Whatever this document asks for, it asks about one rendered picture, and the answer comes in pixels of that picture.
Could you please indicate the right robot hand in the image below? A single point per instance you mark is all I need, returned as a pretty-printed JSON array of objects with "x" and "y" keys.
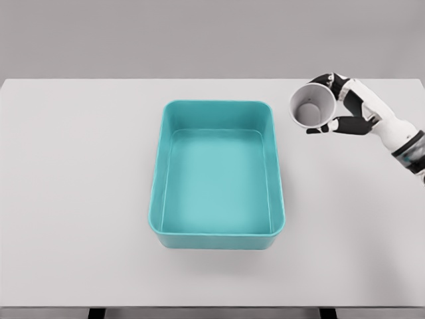
[{"x": 360, "y": 106}]

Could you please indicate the white paper cup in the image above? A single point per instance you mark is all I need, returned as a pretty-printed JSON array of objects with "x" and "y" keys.
[{"x": 312, "y": 105}]

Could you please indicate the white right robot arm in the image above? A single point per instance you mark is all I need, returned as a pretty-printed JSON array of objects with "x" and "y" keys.
[{"x": 403, "y": 138}]

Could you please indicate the teal rectangular basket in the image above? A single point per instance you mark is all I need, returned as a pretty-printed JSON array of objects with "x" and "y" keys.
[{"x": 217, "y": 179}]

